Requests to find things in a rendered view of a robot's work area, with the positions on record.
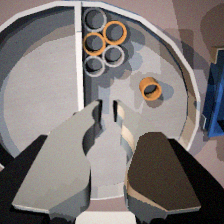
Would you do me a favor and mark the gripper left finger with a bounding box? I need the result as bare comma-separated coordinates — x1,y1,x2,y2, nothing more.
0,99,103,224

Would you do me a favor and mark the blue open crate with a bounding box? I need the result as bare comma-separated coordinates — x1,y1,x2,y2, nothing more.
199,46,224,137

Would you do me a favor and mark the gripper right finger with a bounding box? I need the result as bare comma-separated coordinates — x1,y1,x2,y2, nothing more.
113,99,224,224

